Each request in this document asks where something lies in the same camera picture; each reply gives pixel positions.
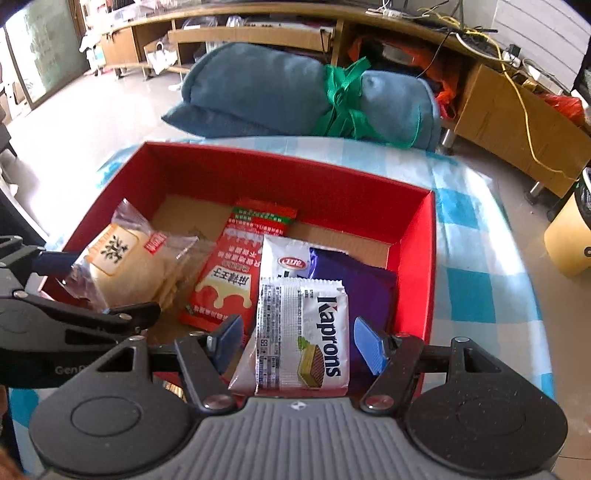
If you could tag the red cardboard box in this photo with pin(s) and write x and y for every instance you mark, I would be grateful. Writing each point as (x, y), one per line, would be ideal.
(190, 189)

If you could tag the wooden TV cabinet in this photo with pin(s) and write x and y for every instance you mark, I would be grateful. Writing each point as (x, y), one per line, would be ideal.
(500, 108)

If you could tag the yellow trash bin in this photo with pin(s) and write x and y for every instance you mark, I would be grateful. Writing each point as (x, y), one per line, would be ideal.
(567, 239)

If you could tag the blue checkered tablecloth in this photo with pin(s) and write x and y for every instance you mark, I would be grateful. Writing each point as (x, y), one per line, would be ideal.
(482, 287)

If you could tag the white Kaprons wafer packet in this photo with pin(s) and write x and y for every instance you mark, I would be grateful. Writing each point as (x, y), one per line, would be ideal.
(302, 338)

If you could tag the purple foil snack packet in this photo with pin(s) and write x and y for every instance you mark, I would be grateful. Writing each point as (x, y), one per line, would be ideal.
(372, 296)

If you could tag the green ribbon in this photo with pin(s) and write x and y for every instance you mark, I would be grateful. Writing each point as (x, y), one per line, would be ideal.
(345, 117)

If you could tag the long red snack packet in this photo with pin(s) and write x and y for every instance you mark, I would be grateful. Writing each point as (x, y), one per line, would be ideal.
(229, 283)

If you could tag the orange plastic bag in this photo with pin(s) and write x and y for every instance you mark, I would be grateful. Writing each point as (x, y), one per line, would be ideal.
(438, 66)

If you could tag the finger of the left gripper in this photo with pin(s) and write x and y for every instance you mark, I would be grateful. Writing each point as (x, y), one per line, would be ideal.
(19, 261)
(130, 319)

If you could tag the round yellow bun packet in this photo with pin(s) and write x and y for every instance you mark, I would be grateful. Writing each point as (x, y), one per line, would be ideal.
(130, 262)

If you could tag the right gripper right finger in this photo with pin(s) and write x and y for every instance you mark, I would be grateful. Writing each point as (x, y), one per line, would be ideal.
(399, 363)

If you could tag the yellow crispy noodle packet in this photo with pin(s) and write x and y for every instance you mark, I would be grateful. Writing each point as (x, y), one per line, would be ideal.
(184, 276)

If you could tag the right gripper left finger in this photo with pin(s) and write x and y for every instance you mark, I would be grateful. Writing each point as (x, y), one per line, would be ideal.
(199, 359)

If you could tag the white spicy gluten strip packet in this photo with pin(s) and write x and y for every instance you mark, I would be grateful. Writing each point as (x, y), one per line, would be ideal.
(281, 257)

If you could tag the blue rolled cushion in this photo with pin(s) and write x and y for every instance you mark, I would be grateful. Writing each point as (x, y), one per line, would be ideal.
(242, 89)

